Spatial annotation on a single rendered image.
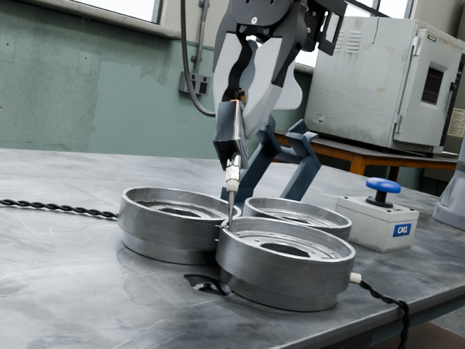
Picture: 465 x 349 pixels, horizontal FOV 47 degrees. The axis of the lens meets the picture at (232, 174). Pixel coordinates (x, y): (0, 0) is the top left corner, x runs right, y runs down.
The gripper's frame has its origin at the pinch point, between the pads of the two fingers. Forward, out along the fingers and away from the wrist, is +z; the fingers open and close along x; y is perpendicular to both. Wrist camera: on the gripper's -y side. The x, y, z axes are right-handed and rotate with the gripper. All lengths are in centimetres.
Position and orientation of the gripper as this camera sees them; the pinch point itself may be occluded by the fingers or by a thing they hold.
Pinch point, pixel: (232, 119)
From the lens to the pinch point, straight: 49.8
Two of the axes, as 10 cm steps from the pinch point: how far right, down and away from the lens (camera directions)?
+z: -2.8, 9.6, 0.6
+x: -6.9, -2.5, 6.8
